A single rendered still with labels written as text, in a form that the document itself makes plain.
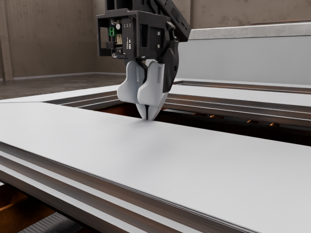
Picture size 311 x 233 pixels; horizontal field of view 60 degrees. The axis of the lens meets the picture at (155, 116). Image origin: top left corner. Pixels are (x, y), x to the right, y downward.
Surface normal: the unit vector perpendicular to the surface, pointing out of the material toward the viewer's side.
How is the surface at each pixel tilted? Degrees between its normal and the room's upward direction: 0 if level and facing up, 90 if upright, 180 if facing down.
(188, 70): 90
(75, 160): 0
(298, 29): 90
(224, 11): 90
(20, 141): 0
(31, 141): 0
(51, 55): 90
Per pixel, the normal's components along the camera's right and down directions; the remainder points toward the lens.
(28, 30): 0.84, 0.12
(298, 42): -0.58, 0.18
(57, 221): 0.00, -0.97
